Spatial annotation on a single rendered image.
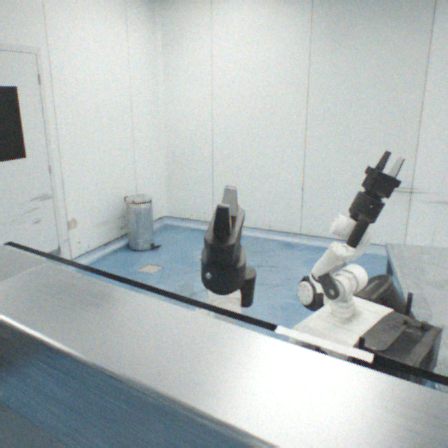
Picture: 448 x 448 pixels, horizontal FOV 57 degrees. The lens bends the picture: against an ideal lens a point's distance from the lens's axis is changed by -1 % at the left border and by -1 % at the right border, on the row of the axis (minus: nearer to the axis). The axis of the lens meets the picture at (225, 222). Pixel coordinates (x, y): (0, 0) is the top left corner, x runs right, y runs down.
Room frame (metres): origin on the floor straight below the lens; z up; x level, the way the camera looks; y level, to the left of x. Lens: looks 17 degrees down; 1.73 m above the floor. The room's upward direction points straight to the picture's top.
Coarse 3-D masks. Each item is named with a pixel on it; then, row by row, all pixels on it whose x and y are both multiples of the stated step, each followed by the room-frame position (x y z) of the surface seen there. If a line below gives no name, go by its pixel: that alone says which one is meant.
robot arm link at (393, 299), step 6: (396, 288) 1.06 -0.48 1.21; (390, 294) 1.03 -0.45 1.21; (396, 294) 1.04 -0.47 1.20; (384, 300) 1.03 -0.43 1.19; (390, 300) 1.03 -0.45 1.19; (396, 300) 1.03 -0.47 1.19; (402, 300) 1.05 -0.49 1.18; (384, 306) 1.03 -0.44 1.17; (390, 306) 1.03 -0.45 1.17; (396, 306) 1.03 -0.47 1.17; (402, 306) 1.03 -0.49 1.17; (402, 312) 1.03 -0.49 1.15
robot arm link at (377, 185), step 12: (372, 168) 1.19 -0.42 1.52; (372, 180) 1.20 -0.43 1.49; (384, 180) 1.20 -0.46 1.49; (396, 180) 1.21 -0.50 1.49; (360, 192) 1.22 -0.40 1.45; (372, 192) 1.19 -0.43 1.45; (384, 192) 1.20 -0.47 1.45; (360, 204) 1.20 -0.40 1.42; (372, 204) 1.18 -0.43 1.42; (384, 204) 1.20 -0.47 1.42
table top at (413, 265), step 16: (400, 256) 2.29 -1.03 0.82; (416, 256) 2.29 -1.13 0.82; (432, 256) 2.29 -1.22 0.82; (400, 272) 2.06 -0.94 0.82; (416, 272) 2.06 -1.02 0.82; (432, 272) 2.06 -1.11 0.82; (400, 288) 1.89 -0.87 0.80; (416, 288) 1.87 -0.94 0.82; (432, 288) 1.87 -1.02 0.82; (416, 304) 1.70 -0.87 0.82; (432, 304) 1.70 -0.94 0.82; (432, 320) 1.56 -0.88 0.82
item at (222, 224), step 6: (222, 204) 0.68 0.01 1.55; (216, 210) 0.68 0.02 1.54; (222, 210) 0.67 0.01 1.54; (228, 210) 0.67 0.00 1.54; (216, 216) 0.68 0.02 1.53; (222, 216) 0.68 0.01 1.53; (228, 216) 0.68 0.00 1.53; (216, 222) 0.69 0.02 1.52; (222, 222) 0.68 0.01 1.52; (228, 222) 0.68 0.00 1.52; (216, 228) 0.69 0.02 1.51; (222, 228) 0.69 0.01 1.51; (228, 228) 0.68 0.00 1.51; (216, 234) 0.69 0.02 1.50; (222, 234) 0.68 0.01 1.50; (228, 234) 0.69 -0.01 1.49
